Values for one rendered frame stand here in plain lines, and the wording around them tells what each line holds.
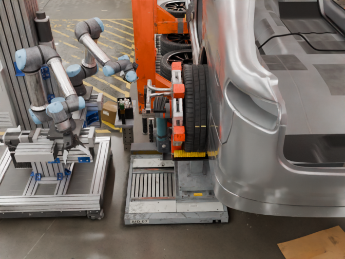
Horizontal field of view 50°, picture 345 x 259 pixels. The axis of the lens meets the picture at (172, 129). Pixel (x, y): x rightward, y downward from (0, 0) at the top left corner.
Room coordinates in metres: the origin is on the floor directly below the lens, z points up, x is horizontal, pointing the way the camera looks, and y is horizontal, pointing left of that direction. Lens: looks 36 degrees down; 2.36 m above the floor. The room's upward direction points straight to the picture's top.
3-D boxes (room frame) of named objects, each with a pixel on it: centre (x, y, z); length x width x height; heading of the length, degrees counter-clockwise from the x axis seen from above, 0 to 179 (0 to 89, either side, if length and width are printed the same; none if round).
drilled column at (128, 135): (2.95, 0.44, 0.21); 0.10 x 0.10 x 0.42; 2
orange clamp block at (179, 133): (2.04, -0.05, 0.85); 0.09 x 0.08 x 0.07; 2
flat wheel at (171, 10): (5.96, -0.12, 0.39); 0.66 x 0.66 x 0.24
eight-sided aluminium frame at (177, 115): (2.35, -0.03, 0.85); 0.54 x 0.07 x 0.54; 2
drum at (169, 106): (2.35, 0.04, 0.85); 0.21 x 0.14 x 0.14; 92
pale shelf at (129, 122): (2.92, 0.44, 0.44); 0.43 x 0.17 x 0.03; 2
